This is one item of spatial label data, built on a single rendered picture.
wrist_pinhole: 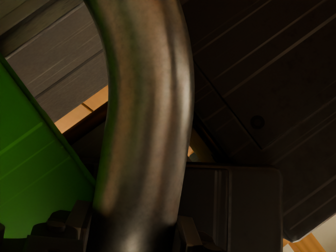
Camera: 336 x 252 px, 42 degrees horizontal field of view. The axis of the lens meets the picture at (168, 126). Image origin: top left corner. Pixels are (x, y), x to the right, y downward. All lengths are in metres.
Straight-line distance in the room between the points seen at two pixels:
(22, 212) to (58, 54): 0.50
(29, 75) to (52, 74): 0.05
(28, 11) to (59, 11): 0.01
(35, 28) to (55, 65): 0.49
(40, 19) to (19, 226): 0.09
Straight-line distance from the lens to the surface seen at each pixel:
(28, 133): 0.18
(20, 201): 0.18
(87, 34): 0.67
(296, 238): 0.25
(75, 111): 0.97
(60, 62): 0.69
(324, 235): 9.89
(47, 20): 0.20
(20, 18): 0.20
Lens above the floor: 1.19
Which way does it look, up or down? 10 degrees down
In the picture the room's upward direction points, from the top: 144 degrees clockwise
